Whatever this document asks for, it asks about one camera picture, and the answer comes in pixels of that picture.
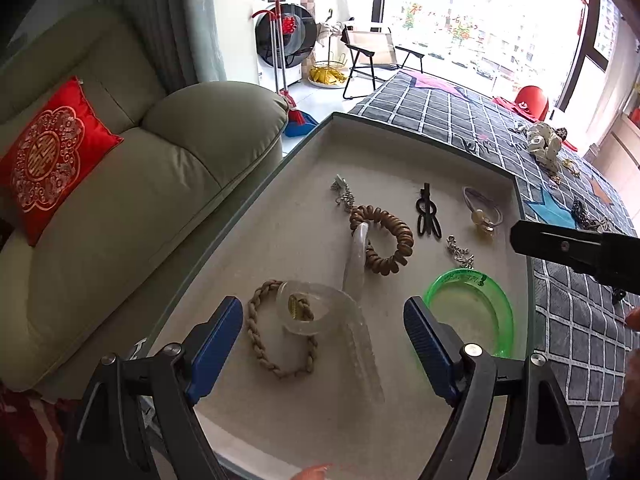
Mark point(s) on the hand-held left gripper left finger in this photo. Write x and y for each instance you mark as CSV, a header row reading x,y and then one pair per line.
x,y
220,340

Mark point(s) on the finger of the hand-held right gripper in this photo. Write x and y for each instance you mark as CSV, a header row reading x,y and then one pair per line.
x,y
565,247

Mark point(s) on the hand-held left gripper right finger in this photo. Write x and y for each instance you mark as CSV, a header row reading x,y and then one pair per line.
x,y
422,340

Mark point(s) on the silver dangle earring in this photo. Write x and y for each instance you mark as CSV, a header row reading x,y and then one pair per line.
x,y
341,187
457,250

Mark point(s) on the clear plastic hair claw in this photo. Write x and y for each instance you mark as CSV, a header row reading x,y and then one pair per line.
x,y
357,260

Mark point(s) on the black hair clip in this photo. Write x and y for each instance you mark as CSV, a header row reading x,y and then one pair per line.
x,y
425,207

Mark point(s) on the grey jewelry box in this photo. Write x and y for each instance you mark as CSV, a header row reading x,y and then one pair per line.
x,y
300,200

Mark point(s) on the person's right hand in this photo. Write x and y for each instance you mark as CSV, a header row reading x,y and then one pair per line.
x,y
634,319

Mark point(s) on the person's left hand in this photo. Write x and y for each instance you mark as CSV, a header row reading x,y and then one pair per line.
x,y
310,473

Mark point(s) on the black beaded hair clips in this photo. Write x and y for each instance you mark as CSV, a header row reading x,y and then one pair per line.
x,y
581,210

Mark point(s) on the brown hair clips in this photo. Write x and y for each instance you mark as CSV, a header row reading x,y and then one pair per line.
x,y
600,224

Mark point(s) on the gold hair clip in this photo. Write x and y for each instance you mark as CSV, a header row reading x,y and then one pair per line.
x,y
555,179

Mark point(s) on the grey checked star blanket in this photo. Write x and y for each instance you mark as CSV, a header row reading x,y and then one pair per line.
x,y
575,320

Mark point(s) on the green plastic bangle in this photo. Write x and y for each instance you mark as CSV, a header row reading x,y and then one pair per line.
x,y
505,310

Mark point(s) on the cream polka-dot scrunchie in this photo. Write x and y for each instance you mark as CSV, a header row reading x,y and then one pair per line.
x,y
542,142

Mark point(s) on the leopard print hair claw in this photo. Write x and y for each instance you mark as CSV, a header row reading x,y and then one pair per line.
x,y
562,133

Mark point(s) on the beige sofa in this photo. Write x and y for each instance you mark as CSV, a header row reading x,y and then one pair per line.
x,y
150,210

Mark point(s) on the red plastic chair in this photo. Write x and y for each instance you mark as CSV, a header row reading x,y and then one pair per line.
x,y
532,100

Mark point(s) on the blue dustpan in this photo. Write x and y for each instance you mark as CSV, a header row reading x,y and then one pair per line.
x,y
302,125

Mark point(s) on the red embroidered cushion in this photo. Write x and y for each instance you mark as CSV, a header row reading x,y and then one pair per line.
x,y
50,160

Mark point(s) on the black folding chair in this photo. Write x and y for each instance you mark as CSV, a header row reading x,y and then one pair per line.
x,y
372,45

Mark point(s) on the white washing machine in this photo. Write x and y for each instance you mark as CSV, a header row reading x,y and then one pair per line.
x,y
285,35

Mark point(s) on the grey curtain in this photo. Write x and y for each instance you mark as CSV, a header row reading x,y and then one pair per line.
x,y
160,20

